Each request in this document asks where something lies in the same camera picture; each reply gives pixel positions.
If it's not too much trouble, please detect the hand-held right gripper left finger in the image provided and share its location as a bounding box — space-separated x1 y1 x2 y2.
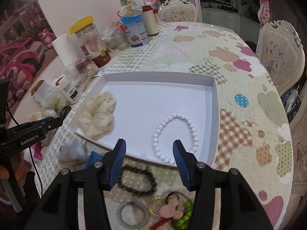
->
31 138 127 230

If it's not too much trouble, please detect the white paper towel roll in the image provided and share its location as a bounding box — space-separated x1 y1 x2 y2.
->
51 34 77 67

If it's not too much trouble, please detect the white bottle with red cap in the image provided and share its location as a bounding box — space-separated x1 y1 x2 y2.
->
54 75 80 103

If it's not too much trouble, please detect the yellow lid glass jar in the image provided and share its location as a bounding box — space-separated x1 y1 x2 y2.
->
69 16 111 68

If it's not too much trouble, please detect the red bead bracelet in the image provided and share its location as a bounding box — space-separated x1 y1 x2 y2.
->
151 220 168 230

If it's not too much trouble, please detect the gold coil hair tie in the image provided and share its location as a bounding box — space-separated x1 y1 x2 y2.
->
147 196 168 218

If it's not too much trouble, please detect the cream carved floral chair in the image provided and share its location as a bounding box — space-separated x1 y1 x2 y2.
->
157 0 199 23
255 20 305 96

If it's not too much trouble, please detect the clear bag with yellow contents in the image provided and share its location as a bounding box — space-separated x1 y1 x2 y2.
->
43 89 66 116

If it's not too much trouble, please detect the silver wrapped can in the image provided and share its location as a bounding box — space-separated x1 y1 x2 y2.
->
31 80 52 106

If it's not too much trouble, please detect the clear bag of snacks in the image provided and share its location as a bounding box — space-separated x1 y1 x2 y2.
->
65 57 100 77

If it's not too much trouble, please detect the cream bottle with red cap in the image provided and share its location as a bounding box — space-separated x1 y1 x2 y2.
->
141 5 159 37

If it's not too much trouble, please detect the pink hanging cloth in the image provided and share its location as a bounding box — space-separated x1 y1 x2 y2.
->
258 0 270 24

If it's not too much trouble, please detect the pink mouse charm hair tie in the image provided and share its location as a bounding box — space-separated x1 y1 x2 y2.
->
159 192 193 221

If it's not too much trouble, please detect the silver coil hair tie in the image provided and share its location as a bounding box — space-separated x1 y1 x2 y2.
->
116 201 149 228

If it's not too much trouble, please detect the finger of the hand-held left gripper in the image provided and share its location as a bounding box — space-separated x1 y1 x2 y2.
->
46 118 64 132
29 116 56 127

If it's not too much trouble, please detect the dark blue piece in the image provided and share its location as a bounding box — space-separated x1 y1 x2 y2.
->
85 151 105 170

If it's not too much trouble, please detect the patchwork quilted tablecloth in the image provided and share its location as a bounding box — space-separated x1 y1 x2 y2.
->
35 21 294 230

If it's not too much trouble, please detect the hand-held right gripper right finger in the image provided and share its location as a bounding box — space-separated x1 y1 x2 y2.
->
173 140 274 230

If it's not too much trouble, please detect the brown bead bracelet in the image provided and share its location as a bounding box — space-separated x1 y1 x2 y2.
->
117 165 157 196

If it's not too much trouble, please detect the blue tissue box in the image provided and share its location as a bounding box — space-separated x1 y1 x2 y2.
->
283 89 302 122

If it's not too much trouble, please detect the white shallow box tray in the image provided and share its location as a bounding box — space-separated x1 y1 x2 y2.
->
69 72 220 168

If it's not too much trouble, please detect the white bead bracelet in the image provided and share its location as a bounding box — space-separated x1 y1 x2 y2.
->
152 115 199 165

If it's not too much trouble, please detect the cream dotted scrunchie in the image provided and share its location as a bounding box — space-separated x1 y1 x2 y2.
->
78 91 117 141

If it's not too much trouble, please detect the black cable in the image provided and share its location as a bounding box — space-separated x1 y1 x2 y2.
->
5 105 45 197

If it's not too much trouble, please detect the small empty glass jar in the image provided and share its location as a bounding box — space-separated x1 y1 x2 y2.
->
111 30 130 51

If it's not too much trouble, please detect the blue and white tin can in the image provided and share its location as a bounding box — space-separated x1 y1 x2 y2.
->
119 13 149 48

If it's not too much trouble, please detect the light blue fluffy scrunchie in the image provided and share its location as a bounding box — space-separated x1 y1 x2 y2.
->
59 139 87 162

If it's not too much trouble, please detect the green bead bracelet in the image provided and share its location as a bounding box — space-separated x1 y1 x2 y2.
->
174 199 195 230

